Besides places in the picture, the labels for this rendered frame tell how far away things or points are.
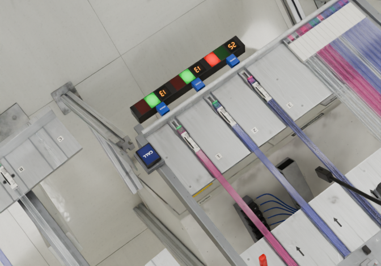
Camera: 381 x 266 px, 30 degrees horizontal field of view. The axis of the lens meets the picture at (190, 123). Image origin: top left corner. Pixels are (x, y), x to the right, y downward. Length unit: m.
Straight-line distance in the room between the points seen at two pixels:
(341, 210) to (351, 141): 0.53
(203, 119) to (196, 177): 0.15
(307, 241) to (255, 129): 0.30
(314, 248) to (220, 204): 0.44
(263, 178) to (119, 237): 0.77
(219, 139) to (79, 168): 0.87
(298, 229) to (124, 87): 1.03
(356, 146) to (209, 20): 0.73
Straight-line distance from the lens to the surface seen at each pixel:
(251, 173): 2.01
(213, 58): 1.84
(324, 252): 1.63
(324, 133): 2.10
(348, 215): 1.66
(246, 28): 2.61
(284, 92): 1.78
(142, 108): 1.79
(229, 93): 1.78
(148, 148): 1.68
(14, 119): 2.39
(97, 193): 2.53
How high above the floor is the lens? 2.31
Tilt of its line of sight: 64 degrees down
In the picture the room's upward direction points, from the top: 120 degrees clockwise
